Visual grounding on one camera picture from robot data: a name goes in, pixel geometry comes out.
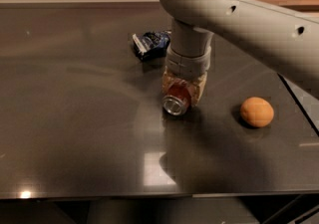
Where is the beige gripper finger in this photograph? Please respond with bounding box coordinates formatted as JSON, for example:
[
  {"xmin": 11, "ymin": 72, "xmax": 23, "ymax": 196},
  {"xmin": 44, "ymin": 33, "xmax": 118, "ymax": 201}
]
[
  {"xmin": 186, "ymin": 73, "xmax": 207, "ymax": 107},
  {"xmin": 161, "ymin": 70, "xmax": 176, "ymax": 95}
]

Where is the red coke can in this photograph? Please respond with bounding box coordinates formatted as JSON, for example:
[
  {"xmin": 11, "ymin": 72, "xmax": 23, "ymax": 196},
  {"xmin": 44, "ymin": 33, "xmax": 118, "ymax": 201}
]
[{"xmin": 162, "ymin": 82, "xmax": 191, "ymax": 116}]

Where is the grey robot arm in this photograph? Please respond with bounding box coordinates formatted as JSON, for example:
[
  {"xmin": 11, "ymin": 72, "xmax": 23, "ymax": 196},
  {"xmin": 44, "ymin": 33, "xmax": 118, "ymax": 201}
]
[{"xmin": 159, "ymin": 0, "xmax": 319, "ymax": 98}]

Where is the blue chip bag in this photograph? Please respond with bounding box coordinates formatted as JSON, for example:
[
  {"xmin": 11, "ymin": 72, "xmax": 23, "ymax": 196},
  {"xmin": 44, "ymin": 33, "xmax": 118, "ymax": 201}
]
[{"xmin": 132, "ymin": 30, "xmax": 171, "ymax": 61}]

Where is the orange fruit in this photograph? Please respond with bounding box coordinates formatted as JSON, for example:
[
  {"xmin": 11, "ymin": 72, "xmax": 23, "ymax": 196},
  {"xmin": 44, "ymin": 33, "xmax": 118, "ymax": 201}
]
[{"xmin": 240, "ymin": 97, "xmax": 274, "ymax": 127}]

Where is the grey side table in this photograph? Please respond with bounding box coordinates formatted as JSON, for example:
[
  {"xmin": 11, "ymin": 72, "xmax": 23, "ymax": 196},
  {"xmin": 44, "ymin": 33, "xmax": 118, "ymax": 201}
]
[{"xmin": 280, "ymin": 76, "xmax": 319, "ymax": 136}]

